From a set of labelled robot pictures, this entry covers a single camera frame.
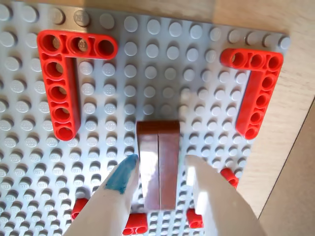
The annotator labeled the white gripper finger with blue tip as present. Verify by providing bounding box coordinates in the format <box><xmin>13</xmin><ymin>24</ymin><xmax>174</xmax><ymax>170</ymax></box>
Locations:
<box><xmin>63</xmin><ymin>154</ymin><xmax>140</xmax><ymax>236</ymax></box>

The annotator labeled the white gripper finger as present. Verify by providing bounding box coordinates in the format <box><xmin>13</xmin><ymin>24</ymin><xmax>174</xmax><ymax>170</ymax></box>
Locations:
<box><xmin>184</xmin><ymin>154</ymin><xmax>268</xmax><ymax>236</ymax></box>

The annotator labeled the brown lego technic beam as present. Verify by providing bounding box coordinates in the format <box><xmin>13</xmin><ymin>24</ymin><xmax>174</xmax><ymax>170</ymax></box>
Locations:
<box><xmin>136</xmin><ymin>119</ymin><xmax>181</xmax><ymax>211</ymax></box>

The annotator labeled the red L-shaped lego beam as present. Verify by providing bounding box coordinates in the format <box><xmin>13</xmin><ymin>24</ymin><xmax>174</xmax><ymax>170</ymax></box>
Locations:
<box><xmin>220</xmin><ymin>48</ymin><xmax>283</xmax><ymax>140</ymax></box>
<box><xmin>36</xmin><ymin>29</ymin><xmax>119</xmax><ymax>142</ymax></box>
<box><xmin>186</xmin><ymin>168</ymin><xmax>240</xmax><ymax>230</ymax></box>
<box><xmin>70</xmin><ymin>197</ymin><xmax>149</xmax><ymax>236</ymax></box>

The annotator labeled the grey lego baseplate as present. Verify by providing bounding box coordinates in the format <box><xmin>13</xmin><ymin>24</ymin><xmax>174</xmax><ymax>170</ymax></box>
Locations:
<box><xmin>0</xmin><ymin>4</ymin><xmax>291</xmax><ymax>236</ymax></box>

